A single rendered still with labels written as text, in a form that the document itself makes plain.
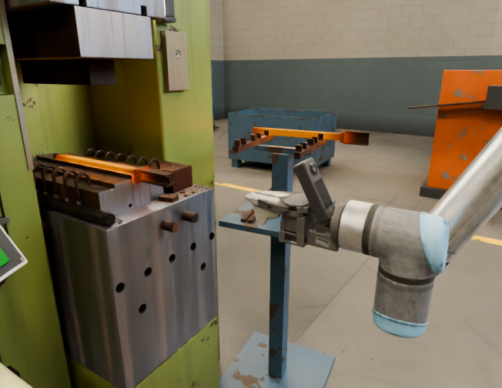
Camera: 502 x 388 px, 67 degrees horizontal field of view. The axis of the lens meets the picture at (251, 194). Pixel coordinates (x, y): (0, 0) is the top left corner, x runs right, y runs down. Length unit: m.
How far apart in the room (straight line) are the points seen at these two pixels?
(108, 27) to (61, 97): 0.54
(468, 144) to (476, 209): 3.47
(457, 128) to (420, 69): 4.29
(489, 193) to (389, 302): 0.25
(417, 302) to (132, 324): 0.66
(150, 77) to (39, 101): 0.36
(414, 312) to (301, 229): 0.23
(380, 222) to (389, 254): 0.05
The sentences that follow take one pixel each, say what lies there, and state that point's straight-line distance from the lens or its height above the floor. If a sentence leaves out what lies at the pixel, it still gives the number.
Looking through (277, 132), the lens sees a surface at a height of 1.02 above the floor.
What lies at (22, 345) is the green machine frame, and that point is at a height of 0.62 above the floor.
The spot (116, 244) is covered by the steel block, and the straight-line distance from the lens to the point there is 0.91.
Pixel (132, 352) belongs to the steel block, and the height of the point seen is 0.57.
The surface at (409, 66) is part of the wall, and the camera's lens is 8.45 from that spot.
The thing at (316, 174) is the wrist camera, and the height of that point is 1.07.
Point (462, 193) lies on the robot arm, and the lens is 0.77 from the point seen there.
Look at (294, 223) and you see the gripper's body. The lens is 0.73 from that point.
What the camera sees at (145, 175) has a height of 1.00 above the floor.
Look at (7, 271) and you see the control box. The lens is 0.67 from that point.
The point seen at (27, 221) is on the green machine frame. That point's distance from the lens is 1.02.
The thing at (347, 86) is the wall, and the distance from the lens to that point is 8.83.
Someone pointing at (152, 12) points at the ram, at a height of 1.37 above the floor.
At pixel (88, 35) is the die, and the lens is 0.91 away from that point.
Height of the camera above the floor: 1.24
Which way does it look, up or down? 18 degrees down
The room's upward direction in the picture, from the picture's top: straight up
